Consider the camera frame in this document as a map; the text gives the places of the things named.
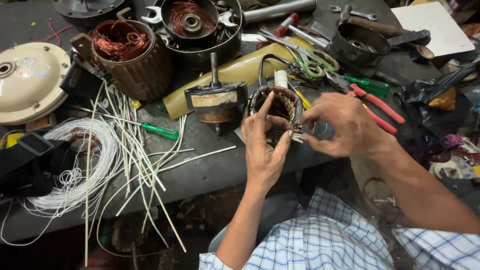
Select wooden handled hammer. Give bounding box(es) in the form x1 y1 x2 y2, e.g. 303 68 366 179
337 4 413 39

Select cream fan motor cover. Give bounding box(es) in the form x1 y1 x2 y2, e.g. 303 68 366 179
0 42 73 126

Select coil of white wire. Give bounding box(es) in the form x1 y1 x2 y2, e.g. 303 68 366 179
0 118 125 247

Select red handled pliers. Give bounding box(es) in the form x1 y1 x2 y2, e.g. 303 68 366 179
324 69 407 136

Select black metal motor housing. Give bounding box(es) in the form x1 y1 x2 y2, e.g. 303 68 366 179
325 23 391 69

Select red handled screwdriver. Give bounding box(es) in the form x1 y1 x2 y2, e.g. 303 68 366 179
271 13 300 38

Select brown motor stator core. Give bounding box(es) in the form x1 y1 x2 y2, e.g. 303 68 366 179
244 85 305 148

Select blue checked shirt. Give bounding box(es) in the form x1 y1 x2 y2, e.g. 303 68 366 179
198 187 480 270

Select person's left hand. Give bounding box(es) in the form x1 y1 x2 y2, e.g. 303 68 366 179
241 91 295 188

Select brown ribbed housing with copper coil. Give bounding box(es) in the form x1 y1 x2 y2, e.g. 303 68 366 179
70 7 174 103

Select black motor rotor with shaft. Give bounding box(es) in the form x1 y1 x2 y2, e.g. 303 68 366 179
184 52 249 136

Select yellow fan blade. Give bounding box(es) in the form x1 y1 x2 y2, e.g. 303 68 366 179
162 36 315 121

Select bundle of white sleeve strips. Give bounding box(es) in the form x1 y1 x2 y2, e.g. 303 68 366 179
83 80 237 268

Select white plastic tube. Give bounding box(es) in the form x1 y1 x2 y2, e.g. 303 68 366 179
274 70 289 90

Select person's right hand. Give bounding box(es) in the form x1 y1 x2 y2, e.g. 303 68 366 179
300 92 394 158

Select black plastic bag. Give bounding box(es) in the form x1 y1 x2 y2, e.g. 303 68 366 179
393 61 478 138

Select heap of scrap parts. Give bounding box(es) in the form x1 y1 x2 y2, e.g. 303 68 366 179
412 132 480 181

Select yellow handled tool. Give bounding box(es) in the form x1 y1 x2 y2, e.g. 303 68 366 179
293 89 313 110

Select dark green handled screwdriver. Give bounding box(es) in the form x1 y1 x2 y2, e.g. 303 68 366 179
343 73 391 98

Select black round pan of parts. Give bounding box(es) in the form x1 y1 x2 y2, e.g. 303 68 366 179
142 0 244 71

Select dark round motor cover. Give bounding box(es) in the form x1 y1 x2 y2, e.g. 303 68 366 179
52 0 130 28

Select green handled scissors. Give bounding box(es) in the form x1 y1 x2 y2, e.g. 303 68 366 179
257 28 341 80

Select red wire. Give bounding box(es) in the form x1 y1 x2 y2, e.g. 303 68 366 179
0 21 74 54

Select grey metal pipe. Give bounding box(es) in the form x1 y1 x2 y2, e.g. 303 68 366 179
242 0 318 25

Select silver spanner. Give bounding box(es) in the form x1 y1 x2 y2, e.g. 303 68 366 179
330 5 378 22

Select white board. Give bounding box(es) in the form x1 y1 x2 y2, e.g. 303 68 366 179
390 1 476 58

